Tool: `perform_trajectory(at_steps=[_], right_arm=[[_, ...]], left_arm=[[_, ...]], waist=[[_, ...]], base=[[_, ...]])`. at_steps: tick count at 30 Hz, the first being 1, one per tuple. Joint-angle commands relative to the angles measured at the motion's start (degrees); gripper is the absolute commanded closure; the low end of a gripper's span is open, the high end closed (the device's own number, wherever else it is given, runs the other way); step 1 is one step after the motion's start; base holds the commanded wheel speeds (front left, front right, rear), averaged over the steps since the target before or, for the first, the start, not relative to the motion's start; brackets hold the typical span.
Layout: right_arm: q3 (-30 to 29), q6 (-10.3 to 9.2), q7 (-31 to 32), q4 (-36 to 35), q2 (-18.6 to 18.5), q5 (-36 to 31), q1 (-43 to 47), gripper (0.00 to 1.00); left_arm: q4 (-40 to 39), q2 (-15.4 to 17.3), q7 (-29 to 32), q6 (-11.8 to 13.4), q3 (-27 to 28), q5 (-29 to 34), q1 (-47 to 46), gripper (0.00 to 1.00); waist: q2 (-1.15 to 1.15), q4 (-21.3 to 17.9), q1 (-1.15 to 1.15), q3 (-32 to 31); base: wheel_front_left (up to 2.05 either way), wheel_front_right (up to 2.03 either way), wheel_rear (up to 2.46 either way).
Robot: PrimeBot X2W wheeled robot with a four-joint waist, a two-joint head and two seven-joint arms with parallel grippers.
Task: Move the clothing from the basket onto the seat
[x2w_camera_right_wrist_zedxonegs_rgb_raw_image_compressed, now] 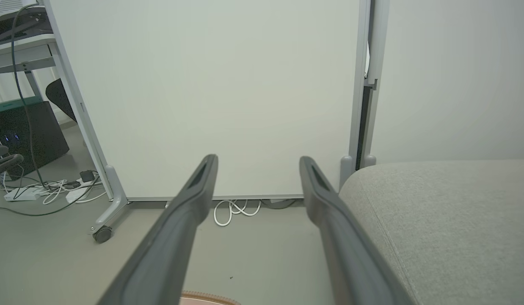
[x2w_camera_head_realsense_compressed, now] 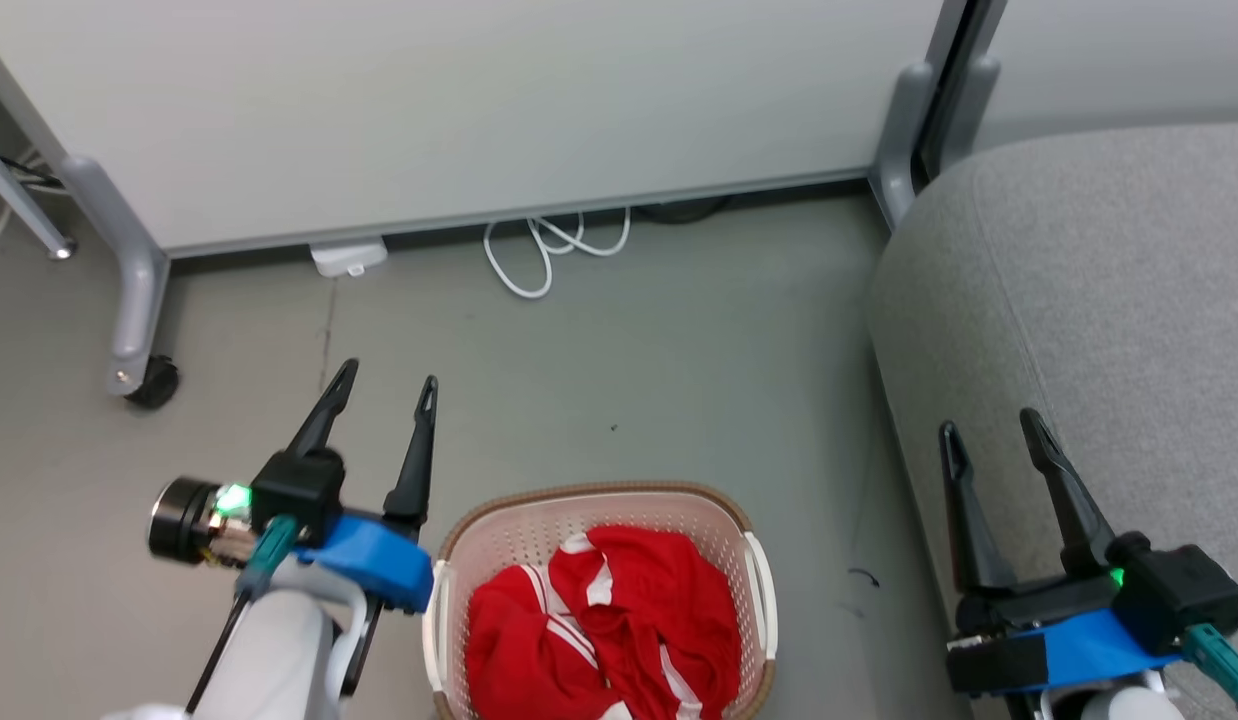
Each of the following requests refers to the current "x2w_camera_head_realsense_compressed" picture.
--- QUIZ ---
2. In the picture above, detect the left arm cable teal plug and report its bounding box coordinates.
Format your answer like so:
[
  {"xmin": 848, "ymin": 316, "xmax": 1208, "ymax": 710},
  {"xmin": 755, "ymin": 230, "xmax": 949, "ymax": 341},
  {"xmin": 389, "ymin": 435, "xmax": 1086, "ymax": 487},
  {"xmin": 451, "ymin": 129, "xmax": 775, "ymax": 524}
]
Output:
[{"xmin": 184, "ymin": 515, "xmax": 302, "ymax": 713}]

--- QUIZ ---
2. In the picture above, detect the wide white partition panel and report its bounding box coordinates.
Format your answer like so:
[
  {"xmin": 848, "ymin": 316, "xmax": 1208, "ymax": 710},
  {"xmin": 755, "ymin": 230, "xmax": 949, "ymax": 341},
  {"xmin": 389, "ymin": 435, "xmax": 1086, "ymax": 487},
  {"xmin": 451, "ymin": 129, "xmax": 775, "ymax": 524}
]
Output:
[{"xmin": 0, "ymin": 0, "xmax": 958, "ymax": 258}]

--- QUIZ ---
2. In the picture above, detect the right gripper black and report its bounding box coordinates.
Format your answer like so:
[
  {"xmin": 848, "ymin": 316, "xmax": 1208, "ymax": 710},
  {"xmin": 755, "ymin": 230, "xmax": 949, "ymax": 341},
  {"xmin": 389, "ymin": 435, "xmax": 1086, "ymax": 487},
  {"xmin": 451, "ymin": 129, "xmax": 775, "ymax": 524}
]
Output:
[{"xmin": 939, "ymin": 407, "xmax": 1238, "ymax": 637}]

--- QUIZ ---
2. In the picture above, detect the red white-striped clothing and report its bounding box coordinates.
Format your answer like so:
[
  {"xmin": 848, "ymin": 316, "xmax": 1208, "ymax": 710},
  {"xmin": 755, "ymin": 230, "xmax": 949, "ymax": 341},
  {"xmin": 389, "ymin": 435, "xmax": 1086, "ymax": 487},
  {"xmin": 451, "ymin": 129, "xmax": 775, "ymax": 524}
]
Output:
[{"xmin": 465, "ymin": 524, "xmax": 743, "ymax": 720}]

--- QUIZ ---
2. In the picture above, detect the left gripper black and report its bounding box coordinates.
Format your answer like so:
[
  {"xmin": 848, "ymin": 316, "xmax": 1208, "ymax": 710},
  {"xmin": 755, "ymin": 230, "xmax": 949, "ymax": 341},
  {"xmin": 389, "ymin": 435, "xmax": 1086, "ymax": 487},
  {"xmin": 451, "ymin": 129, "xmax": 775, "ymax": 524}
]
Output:
[{"xmin": 149, "ymin": 359, "xmax": 440, "ymax": 568}]

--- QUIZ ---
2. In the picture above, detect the grey partition leg with caster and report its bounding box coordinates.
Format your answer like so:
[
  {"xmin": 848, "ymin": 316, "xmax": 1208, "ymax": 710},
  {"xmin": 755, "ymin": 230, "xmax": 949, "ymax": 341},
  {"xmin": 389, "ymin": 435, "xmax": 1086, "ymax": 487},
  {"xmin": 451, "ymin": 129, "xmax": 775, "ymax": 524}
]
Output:
[{"xmin": 59, "ymin": 154, "xmax": 172, "ymax": 398}]

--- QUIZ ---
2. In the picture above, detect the right arm cable teal plug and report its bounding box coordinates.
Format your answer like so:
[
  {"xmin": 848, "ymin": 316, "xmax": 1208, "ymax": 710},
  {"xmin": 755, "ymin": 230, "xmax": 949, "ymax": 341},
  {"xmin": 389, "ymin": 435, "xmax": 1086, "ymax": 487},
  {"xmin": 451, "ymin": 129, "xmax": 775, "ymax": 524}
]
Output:
[{"xmin": 1182, "ymin": 624, "xmax": 1238, "ymax": 703}]

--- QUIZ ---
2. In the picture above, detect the arm cable teal plug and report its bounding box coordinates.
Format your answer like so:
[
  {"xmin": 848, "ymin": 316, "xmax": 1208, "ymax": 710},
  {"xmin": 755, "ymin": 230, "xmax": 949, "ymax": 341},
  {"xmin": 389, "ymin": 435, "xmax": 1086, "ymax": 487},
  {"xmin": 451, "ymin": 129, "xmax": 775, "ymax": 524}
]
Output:
[
  {"xmin": 1182, "ymin": 624, "xmax": 1238, "ymax": 703},
  {"xmin": 184, "ymin": 515, "xmax": 302, "ymax": 713}
]

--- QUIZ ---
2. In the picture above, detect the grey fabric sofa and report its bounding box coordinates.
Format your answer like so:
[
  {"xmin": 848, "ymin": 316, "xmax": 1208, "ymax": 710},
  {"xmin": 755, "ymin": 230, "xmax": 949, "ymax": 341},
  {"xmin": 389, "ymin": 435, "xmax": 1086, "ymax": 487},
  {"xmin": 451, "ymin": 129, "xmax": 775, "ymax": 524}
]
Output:
[{"xmin": 867, "ymin": 122, "xmax": 1238, "ymax": 720}]

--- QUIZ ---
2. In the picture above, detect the looped white cable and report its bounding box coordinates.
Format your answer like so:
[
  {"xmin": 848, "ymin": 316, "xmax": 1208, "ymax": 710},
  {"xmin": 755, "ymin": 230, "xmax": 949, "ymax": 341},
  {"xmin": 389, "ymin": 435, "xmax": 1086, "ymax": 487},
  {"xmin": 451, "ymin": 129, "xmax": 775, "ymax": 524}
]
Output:
[{"xmin": 482, "ymin": 207, "xmax": 633, "ymax": 300}]

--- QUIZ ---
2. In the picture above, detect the white perforated laundry basket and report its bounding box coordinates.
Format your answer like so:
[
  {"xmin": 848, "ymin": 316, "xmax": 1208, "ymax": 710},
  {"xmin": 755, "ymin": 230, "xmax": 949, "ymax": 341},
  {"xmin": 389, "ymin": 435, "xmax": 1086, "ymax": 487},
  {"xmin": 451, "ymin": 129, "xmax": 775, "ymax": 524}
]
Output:
[{"xmin": 422, "ymin": 482, "xmax": 780, "ymax": 720}]

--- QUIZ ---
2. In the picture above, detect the narrow white partition panel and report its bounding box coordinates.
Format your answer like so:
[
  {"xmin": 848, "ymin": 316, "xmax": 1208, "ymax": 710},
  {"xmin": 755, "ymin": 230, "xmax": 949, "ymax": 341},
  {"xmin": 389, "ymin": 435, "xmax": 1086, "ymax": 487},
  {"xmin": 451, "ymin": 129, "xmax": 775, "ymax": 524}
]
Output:
[{"xmin": 977, "ymin": 0, "xmax": 1238, "ymax": 153}]

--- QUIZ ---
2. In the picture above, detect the white power adapter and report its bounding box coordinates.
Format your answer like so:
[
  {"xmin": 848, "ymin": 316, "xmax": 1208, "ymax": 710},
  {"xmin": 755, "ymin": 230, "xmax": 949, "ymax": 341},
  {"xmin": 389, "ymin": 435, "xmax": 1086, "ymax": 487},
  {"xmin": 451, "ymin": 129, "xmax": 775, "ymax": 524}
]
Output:
[{"xmin": 309, "ymin": 237, "xmax": 390, "ymax": 280}]

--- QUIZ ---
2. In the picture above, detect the metal table leg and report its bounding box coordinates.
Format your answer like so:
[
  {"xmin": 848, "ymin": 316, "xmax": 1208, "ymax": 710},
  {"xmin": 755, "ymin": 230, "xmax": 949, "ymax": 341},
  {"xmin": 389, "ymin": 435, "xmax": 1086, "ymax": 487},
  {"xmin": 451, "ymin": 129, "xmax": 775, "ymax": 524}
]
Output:
[{"xmin": 0, "ymin": 135, "xmax": 78, "ymax": 262}]

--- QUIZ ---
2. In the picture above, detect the black caster wheel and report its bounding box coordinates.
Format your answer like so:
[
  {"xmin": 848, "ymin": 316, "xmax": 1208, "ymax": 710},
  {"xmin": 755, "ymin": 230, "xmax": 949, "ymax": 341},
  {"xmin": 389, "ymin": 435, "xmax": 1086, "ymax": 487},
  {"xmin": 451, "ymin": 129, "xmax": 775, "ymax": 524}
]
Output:
[{"xmin": 125, "ymin": 355, "xmax": 181, "ymax": 410}]

